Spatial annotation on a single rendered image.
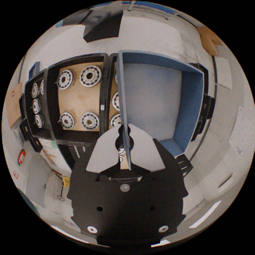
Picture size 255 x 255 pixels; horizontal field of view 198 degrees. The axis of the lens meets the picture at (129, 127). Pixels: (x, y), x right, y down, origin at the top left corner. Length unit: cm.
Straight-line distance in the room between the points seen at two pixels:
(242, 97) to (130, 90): 295
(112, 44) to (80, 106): 43
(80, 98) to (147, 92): 34
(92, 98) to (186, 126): 39
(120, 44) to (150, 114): 51
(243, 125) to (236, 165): 114
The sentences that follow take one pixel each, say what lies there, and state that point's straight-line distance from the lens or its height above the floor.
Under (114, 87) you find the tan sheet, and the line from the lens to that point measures 40.
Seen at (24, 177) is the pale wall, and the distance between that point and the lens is 329.
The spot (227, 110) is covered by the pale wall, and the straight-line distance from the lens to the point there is 298.
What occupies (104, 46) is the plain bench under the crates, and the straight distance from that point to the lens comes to 59.
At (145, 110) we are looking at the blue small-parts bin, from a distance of 18.
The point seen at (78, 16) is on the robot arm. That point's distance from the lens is 45.
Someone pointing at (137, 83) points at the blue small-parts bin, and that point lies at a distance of 16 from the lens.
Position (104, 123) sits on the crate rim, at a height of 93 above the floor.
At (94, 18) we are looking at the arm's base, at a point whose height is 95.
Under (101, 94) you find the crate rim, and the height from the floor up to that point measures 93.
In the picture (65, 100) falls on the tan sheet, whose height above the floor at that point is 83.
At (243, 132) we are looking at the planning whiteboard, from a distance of 296.
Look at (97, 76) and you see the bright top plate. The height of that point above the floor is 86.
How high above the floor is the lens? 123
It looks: 57 degrees down
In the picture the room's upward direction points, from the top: 163 degrees clockwise
